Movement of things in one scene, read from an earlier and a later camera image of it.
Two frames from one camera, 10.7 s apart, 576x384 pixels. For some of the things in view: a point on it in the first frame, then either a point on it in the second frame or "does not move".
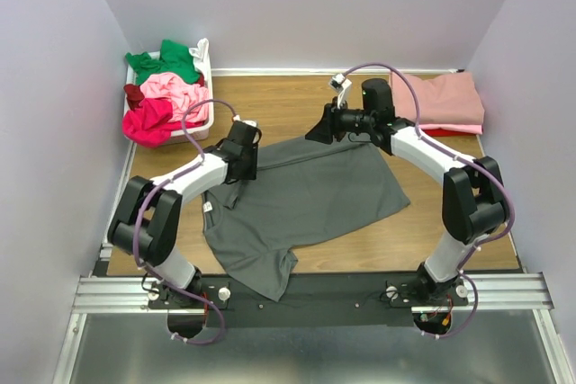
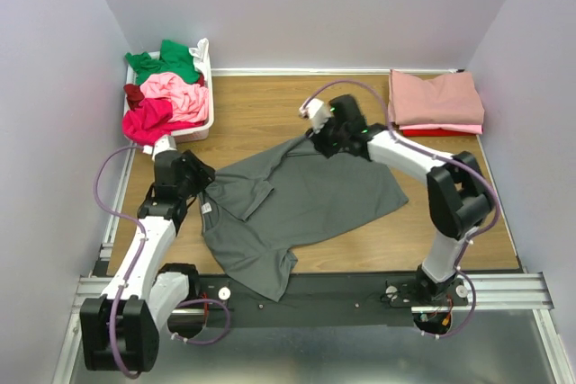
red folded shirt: [441, 132] does not move
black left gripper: [247, 168] to [198, 169]
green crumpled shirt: [175, 59] does not move
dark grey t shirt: [301, 198] does not move
